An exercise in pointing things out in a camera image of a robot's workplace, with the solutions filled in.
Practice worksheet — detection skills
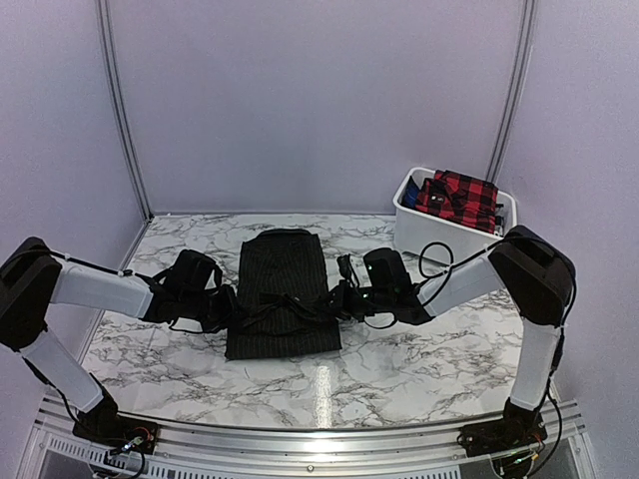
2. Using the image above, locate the red black plaid shirt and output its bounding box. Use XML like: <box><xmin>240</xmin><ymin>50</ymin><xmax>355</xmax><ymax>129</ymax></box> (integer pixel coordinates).
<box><xmin>414</xmin><ymin>170</ymin><xmax>498</xmax><ymax>234</ymax></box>

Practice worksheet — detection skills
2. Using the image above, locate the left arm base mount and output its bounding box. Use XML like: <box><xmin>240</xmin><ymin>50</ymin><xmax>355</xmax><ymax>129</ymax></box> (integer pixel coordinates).
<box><xmin>73</xmin><ymin>408</ymin><xmax>160</xmax><ymax>454</ymax></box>

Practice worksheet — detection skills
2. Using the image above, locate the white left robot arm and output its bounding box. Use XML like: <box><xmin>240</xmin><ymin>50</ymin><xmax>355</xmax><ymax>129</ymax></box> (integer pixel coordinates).
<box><xmin>1</xmin><ymin>237</ymin><xmax>239</xmax><ymax>444</ymax></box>

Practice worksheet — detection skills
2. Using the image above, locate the white plastic bin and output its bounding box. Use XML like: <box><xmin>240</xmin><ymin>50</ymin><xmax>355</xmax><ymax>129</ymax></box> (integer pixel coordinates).
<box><xmin>393</xmin><ymin>167</ymin><xmax>518</xmax><ymax>263</ymax></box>

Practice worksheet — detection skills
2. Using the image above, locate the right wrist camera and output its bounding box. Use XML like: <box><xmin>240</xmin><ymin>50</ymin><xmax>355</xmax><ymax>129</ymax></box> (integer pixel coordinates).
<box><xmin>336</xmin><ymin>254</ymin><xmax>353</xmax><ymax>282</ymax></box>

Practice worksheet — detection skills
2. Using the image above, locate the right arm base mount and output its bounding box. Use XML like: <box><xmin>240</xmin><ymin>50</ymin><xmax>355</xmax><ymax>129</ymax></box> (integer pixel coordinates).
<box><xmin>456</xmin><ymin>400</ymin><xmax>548</xmax><ymax>457</ymax></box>

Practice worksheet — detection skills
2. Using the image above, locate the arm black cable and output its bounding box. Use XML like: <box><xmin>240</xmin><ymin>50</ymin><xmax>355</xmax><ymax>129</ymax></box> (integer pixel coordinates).
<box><xmin>358</xmin><ymin>241</ymin><xmax>578</xmax><ymax>465</ymax></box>
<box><xmin>0</xmin><ymin>248</ymin><xmax>226</xmax><ymax>335</ymax></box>

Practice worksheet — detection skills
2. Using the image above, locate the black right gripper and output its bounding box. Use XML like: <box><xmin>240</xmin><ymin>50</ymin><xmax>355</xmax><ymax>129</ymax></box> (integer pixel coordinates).
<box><xmin>315</xmin><ymin>279</ymin><xmax>394</xmax><ymax>322</ymax></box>

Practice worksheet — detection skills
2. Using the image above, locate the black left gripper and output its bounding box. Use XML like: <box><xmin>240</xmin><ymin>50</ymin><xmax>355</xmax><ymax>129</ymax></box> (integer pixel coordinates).
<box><xmin>181</xmin><ymin>283</ymin><xmax>249</xmax><ymax>333</ymax></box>

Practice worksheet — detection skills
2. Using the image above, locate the aluminium front frame rail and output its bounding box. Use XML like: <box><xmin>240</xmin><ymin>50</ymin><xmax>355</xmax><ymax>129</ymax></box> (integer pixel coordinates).
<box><xmin>17</xmin><ymin>396</ymin><xmax>598</xmax><ymax>478</ymax></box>

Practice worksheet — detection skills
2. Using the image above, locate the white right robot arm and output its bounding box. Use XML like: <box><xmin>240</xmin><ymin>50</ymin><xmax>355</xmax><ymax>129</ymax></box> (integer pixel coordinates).
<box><xmin>317</xmin><ymin>226</ymin><xmax>577</xmax><ymax>447</ymax></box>

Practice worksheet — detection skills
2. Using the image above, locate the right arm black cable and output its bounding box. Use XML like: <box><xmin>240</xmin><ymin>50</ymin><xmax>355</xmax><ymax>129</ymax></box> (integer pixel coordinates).
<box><xmin>358</xmin><ymin>241</ymin><xmax>578</xmax><ymax>465</ymax></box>

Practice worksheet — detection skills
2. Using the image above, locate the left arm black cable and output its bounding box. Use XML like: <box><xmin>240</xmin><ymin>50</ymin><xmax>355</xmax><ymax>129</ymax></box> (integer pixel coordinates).
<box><xmin>0</xmin><ymin>248</ymin><xmax>226</xmax><ymax>335</ymax></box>

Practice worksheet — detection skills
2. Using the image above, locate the right aluminium corner post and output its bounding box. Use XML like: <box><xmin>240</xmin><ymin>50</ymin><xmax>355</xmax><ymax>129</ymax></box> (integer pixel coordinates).
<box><xmin>485</xmin><ymin>0</ymin><xmax>538</xmax><ymax>184</ymax></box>

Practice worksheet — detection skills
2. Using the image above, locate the left aluminium corner post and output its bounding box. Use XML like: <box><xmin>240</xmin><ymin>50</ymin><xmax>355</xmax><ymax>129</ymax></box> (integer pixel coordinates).
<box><xmin>95</xmin><ymin>0</ymin><xmax>154</xmax><ymax>223</ymax></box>

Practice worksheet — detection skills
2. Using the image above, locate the aluminium corner post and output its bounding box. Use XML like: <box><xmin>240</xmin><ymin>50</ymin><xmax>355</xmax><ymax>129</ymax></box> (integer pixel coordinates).
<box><xmin>95</xmin><ymin>0</ymin><xmax>154</xmax><ymax>223</ymax></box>
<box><xmin>485</xmin><ymin>0</ymin><xmax>538</xmax><ymax>184</ymax></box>

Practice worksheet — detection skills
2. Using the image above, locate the blue plaid shirt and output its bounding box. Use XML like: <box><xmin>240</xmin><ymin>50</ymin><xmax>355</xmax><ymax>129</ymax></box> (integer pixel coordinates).
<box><xmin>400</xmin><ymin>178</ymin><xmax>421</xmax><ymax>210</ymax></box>

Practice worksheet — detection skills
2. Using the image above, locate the black pinstriped long sleeve shirt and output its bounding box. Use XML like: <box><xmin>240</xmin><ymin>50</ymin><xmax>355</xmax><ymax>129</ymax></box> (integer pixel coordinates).
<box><xmin>225</xmin><ymin>229</ymin><xmax>341</xmax><ymax>361</ymax></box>

